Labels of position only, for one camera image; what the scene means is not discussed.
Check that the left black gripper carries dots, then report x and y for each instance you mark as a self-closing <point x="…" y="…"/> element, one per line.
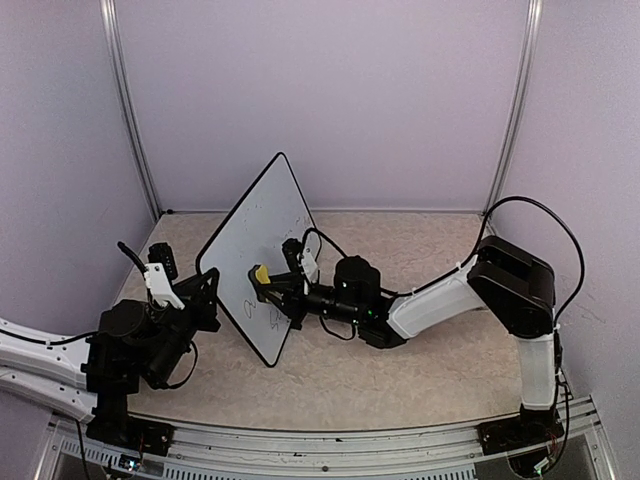
<point x="202" y="303"/>

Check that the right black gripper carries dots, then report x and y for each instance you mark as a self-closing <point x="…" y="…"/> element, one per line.
<point x="292" y="291"/>

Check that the yellow black whiteboard eraser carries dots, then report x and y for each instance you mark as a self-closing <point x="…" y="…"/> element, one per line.
<point x="260" y="281"/>

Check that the white whiteboard black frame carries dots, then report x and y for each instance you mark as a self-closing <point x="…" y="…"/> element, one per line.
<point x="272" y="210"/>

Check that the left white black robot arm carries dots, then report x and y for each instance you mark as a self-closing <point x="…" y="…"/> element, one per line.
<point x="90" y="377"/>

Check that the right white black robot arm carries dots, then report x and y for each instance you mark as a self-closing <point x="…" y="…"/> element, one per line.
<point x="515" y="286"/>

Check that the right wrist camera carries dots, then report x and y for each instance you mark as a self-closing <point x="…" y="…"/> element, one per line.
<point x="301" y="261"/>

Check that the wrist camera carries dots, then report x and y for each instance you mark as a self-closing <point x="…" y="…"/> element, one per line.
<point x="301" y="261"/>
<point x="161" y="271"/>

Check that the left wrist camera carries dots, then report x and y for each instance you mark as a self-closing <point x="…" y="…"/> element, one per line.
<point x="161" y="271"/>

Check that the aluminium front rail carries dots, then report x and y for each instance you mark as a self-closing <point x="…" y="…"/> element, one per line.
<point x="200" y="451"/>

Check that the left aluminium corner post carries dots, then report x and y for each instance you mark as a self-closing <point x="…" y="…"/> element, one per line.
<point x="116" y="53"/>

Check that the aluminium corner post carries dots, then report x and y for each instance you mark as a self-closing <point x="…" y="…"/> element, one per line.
<point x="518" y="102"/>
<point x="116" y="53"/>

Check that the right aluminium corner post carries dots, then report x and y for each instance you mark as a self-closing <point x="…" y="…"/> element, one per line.
<point x="518" y="102"/>

